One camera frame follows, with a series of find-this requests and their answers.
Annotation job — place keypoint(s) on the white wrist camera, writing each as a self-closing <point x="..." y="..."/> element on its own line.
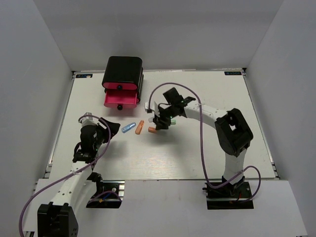
<point x="87" y="119"/>
<point x="151" y="106"/>

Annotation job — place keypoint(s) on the black drawer cabinet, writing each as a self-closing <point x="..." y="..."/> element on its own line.
<point x="125" y="69"/>

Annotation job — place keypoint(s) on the pink top drawer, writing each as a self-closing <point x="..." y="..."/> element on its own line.
<point x="119" y="86"/>

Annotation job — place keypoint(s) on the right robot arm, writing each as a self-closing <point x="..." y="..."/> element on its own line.
<point x="233" y="132"/>

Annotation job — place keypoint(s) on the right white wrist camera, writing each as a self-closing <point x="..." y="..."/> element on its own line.
<point x="151" y="106"/>

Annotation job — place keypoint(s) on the blue translucent lead case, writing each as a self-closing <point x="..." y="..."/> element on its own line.
<point x="128" y="127"/>

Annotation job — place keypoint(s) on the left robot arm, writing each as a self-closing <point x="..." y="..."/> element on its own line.
<point x="58" y="217"/>

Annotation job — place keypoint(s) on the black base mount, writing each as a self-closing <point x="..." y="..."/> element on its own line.
<point x="109" y="195"/>
<point x="223" y="199"/>

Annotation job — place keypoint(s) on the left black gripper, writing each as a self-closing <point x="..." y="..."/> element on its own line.
<point x="114" y="127"/>

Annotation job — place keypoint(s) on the orange translucent lead case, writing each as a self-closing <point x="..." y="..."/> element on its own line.
<point x="139" y="127"/>

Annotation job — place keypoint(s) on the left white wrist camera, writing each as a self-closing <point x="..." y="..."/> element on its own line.
<point x="87" y="119"/>

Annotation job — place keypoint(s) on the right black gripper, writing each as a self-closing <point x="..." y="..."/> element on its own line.
<point x="159" y="121"/>

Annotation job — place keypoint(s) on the right blue table label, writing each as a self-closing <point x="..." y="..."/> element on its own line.
<point x="233" y="73"/>

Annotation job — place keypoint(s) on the blue table label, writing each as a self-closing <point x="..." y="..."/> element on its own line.
<point x="233" y="73"/>
<point x="84" y="75"/>

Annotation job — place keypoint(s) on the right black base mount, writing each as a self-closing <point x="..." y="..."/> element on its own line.
<point x="223" y="199"/>

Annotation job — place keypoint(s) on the left blue table label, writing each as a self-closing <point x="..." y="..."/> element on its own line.
<point x="84" y="75"/>

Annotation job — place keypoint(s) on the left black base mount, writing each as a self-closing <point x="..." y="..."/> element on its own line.
<point x="109" y="195"/>

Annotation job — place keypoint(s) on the pink drawer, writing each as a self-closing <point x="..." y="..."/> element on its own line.
<point x="119" y="86"/>
<point x="121" y="99"/>

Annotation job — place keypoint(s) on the orange capped lead tube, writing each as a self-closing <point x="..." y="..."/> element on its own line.
<point x="152" y="130"/>

